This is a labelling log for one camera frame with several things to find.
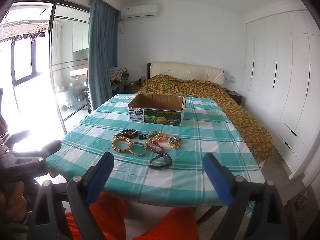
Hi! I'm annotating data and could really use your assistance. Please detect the person's left hand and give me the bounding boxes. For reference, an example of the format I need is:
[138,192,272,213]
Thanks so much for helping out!
[0,180,27,227]

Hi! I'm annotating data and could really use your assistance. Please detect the amber bangle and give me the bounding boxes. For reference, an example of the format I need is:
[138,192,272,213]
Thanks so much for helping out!
[128,142,147,156]

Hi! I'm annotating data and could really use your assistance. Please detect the white wardrobe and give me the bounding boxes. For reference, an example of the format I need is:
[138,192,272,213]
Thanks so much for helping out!
[241,7,320,178]

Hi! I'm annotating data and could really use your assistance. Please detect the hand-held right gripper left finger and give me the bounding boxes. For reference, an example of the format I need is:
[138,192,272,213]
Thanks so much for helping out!
[27,152,115,240]

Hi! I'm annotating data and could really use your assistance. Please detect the tan wooden bead bracelet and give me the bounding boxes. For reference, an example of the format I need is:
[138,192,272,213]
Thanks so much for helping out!
[112,134,133,153]

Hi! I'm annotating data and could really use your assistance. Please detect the pile of clothes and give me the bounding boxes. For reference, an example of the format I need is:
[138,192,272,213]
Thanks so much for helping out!
[109,66,129,93]

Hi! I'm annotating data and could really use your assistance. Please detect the white air conditioner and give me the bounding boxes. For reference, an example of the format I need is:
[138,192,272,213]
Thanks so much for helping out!
[120,4,159,20]

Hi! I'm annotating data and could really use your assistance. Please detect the orange knitted pants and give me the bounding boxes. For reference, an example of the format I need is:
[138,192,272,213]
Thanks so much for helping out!
[64,192,200,240]

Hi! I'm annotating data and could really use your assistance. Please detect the blue curtain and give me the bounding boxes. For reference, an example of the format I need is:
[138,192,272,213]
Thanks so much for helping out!
[88,0,119,112]

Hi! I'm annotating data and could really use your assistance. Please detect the dark bead bracelet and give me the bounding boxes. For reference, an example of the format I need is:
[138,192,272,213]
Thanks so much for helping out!
[121,129,139,139]

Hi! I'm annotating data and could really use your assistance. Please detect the ceiling drying rack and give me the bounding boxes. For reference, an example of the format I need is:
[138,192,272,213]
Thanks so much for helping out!
[0,21,48,41]

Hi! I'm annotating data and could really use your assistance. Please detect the orange floral bedspread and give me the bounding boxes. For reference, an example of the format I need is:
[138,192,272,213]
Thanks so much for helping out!
[137,74,275,165]

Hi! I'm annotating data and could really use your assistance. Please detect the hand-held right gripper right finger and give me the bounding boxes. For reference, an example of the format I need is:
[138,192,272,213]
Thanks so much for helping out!
[203,152,294,240]

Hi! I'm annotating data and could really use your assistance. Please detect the black framed glass door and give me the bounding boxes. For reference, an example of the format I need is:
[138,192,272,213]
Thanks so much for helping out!
[0,0,92,134]

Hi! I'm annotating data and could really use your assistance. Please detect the black wristband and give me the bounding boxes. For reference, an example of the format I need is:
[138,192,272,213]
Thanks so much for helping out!
[148,152,173,168]

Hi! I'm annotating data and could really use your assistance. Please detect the yellow bead bracelet with green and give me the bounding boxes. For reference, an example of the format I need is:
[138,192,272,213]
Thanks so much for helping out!
[147,131,168,143]

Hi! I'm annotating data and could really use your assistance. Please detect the printed cardboard box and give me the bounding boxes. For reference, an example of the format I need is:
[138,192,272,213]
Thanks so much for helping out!
[127,93,186,126]

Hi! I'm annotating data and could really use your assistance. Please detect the brown wooden furniture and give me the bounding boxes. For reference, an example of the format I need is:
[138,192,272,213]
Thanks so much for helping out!
[284,174,320,240]

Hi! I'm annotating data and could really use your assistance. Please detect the washing machine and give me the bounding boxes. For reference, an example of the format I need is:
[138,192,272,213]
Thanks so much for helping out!
[71,76,88,110]

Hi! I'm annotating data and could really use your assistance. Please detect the red bead bracelet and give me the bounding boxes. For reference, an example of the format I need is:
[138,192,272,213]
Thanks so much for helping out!
[145,140,166,154]

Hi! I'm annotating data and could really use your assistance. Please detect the dark wooden nightstand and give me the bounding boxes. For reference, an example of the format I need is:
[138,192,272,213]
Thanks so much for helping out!
[125,82,143,94]
[226,90,244,106]

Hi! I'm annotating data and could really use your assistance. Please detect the green checked tablecloth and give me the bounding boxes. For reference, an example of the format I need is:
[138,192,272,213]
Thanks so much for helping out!
[45,94,265,214]

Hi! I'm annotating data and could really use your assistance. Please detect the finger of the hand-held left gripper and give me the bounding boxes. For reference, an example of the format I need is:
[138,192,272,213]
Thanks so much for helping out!
[9,139,62,161]

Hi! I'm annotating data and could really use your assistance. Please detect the cream padded headboard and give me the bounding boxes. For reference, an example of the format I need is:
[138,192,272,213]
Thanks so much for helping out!
[147,62,225,88]

